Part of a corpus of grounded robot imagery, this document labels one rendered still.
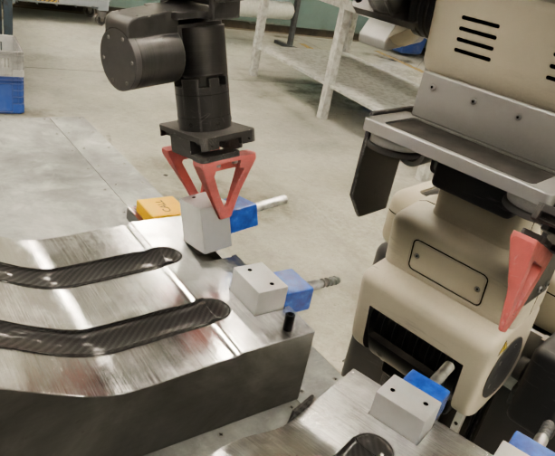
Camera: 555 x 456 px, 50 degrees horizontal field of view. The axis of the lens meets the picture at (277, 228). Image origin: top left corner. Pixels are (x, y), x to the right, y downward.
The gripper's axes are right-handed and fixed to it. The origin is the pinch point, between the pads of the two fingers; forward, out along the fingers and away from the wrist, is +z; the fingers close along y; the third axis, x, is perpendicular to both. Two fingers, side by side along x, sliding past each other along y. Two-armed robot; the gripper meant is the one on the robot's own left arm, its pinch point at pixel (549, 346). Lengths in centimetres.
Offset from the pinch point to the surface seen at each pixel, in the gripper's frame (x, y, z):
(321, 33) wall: 572, -499, -181
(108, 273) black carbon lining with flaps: -6.0, -39.3, 15.8
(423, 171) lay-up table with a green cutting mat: 288, -149, -40
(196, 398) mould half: -6.2, -21.8, 19.3
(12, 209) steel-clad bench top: 1, -71, 21
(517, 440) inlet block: 9.8, 0.2, 9.3
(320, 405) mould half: 1.1, -14.2, 15.2
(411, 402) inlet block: 4.1, -8.0, 10.7
